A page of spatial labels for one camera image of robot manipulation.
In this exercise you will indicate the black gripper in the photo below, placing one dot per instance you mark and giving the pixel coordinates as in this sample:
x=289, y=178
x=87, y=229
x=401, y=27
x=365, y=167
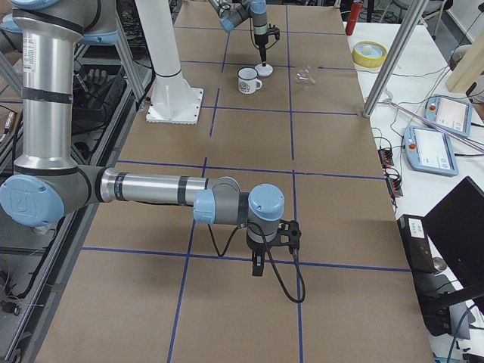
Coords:
x=258, y=250
x=261, y=40

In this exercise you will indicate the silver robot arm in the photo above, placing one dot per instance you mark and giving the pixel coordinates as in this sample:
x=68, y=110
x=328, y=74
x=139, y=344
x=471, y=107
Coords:
x=48, y=183
x=256, y=11

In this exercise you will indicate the white ceramic lid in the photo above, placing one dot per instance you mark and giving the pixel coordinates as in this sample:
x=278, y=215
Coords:
x=264, y=70

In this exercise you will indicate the white enamel mug blue rim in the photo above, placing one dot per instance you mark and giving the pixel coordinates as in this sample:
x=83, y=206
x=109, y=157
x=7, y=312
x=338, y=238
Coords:
x=248, y=81

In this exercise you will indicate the red cylinder bottle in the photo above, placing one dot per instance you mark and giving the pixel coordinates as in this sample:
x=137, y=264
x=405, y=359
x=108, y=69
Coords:
x=353, y=16

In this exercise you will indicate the yellow tape roll with plate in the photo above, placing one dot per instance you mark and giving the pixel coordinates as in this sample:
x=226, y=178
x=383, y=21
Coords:
x=369, y=54

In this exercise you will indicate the orange black connector module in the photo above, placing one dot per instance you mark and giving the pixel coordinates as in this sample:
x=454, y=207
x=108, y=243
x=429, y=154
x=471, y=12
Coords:
x=385, y=155

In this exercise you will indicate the black computer box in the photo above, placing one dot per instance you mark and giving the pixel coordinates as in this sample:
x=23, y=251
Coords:
x=429, y=280

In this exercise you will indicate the near teach pendant tablet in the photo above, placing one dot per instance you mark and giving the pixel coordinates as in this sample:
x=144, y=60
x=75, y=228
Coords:
x=430, y=151

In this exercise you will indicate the teach pendant tablet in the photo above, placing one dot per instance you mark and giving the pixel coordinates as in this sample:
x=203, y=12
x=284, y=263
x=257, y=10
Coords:
x=449, y=113
x=430, y=151

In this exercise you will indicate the far teach pendant tablet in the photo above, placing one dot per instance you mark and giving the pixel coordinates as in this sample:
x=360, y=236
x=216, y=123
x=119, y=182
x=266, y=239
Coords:
x=449, y=113

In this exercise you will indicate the black monitor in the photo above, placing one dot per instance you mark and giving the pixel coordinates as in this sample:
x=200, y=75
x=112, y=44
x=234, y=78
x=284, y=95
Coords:
x=455, y=226

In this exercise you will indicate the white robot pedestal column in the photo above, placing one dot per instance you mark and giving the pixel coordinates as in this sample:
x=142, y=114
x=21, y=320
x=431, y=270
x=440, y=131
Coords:
x=172, y=100

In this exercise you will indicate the aluminium frame post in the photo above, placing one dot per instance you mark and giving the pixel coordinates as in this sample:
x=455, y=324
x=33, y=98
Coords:
x=397, y=47

